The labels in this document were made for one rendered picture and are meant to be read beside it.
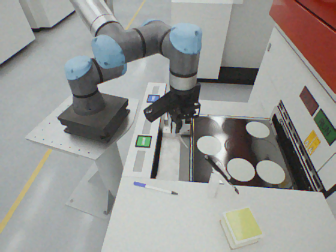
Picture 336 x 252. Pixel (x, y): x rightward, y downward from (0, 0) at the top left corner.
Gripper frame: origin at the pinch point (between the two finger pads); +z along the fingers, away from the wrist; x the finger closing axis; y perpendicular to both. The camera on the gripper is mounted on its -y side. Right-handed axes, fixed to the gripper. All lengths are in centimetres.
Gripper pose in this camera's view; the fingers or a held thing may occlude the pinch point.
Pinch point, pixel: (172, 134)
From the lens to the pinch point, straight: 71.2
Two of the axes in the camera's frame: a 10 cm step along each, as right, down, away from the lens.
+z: -0.2, 7.0, 7.1
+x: -3.9, -6.6, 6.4
